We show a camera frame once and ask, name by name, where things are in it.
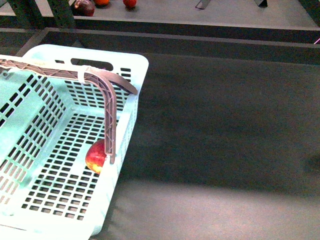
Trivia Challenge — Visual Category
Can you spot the brown basket handle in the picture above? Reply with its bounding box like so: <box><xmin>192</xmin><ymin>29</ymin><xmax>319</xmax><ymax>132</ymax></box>
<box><xmin>0</xmin><ymin>55</ymin><xmax>138</xmax><ymax>164</ymax></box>

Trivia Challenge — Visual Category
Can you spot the red apple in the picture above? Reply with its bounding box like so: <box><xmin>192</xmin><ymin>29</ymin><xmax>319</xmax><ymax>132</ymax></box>
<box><xmin>85</xmin><ymin>139</ymin><xmax>107</xmax><ymax>175</ymax></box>
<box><xmin>122</xmin><ymin>0</ymin><xmax>137</xmax><ymax>9</ymax></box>

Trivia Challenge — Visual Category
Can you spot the light blue plastic basket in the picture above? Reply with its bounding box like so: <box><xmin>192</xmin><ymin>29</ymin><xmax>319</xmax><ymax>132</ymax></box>
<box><xmin>0</xmin><ymin>44</ymin><xmax>149</xmax><ymax>240</ymax></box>

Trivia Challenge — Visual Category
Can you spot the red apple on shelf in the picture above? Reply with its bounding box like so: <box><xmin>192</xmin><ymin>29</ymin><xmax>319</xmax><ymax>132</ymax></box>
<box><xmin>122</xmin><ymin>0</ymin><xmax>137</xmax><ymax>9</ymax></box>

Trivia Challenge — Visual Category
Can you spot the white zip tie band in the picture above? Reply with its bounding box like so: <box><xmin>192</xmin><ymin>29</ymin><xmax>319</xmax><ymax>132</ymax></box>
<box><xmin>77</xmin><ymin>65</ymin><xmax>91</xmax><ymax>84</ymax></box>

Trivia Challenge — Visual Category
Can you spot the left metal stand foot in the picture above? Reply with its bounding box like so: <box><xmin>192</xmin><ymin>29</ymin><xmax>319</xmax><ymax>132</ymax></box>
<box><xmin>195</xmin><ymin>0</ymin><xmax>211</xmax><ymax>10</ymax></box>

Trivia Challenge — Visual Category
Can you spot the metal stand foot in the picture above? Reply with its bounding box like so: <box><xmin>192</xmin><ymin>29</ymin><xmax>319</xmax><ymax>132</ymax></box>
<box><xmin>254</xmin><ymin>0</ymin><xmax>268</xmax><ymax>8</ymax></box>
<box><xmin>195</xmin><ymin>0</ymin><xmax>211</xmax><ymax>10</ymax></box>

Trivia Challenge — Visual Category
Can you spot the orange fruit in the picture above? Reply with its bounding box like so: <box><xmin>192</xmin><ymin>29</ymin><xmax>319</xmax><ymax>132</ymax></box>
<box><xmin>93</xmin><ymin>0</ymin><xmax>110</xmax><ymax>7</ymax></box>

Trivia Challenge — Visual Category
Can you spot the dark purple fruit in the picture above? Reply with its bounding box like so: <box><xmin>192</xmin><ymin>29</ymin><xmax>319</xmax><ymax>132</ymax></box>
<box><xmin>73</xmin><ymin>0</ymin><xmax>95</xmax><ymax>17</ymax></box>

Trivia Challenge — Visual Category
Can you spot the grey shelf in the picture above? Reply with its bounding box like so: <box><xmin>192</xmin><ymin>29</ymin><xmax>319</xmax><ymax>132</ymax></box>
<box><xmin>0</xmin><ymin>0</ymin><xmax>320</xmax><ymax>65</ymax></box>

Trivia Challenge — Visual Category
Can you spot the right metal stand foot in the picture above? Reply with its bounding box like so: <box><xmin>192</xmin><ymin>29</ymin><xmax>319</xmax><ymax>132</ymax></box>
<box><xmin>254</xmin><ymin>0</ymin><xmax>268</xmax><ymax>8</ymax></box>

